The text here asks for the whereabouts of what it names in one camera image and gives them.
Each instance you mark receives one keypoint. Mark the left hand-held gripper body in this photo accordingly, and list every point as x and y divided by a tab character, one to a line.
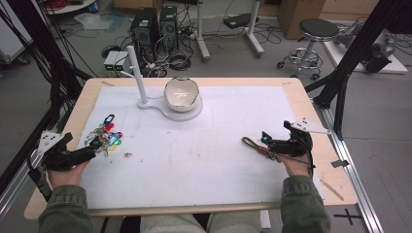
61	158

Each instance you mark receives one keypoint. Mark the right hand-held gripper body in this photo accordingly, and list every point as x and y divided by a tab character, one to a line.
296	145

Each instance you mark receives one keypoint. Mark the key bunch with colourful tags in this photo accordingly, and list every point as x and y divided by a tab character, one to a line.
108	136

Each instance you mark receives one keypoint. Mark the white stand with pole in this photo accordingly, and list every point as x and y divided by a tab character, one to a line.
142	97

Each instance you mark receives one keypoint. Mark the person's left hand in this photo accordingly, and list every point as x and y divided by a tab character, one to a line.
68	176

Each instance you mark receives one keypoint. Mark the person's right hand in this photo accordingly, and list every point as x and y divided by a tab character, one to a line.
296	166

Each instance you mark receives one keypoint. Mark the black tape piece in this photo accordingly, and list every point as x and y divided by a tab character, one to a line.
340	163

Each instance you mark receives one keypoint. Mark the wooden table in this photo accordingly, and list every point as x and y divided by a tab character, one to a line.
330	181

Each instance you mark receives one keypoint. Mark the wooden stick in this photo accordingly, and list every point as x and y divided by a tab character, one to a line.
332	190

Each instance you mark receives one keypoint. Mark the white foam mat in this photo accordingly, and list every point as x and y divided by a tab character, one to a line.
200	161

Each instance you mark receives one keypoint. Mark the white small power box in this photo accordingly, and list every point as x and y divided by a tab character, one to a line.
115	61

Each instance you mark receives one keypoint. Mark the white egg-shaped bowl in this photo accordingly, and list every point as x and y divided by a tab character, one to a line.
181	95

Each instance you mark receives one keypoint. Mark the person's legs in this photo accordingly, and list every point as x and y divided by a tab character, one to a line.
200	223

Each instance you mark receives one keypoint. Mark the white table leg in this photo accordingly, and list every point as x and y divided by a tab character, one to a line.
254	32
201	35

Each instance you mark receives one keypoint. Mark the black round stool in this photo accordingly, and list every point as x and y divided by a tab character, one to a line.
315	32

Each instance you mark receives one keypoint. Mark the black flat case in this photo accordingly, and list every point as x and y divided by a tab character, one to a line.
238	21

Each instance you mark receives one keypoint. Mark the black computer tower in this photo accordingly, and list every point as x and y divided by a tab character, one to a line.
145	27
168	27

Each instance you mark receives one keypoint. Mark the cardboard box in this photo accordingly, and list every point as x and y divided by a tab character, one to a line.
299	16

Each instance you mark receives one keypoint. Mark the white base board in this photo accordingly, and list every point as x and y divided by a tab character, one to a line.
396	66

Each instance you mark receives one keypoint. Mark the round white table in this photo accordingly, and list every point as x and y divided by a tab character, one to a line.
69	6

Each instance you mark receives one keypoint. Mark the aluminium rail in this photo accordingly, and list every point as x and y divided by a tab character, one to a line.
353	174

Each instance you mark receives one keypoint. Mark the black metal frame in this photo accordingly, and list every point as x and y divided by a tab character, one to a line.
356	48
42	64

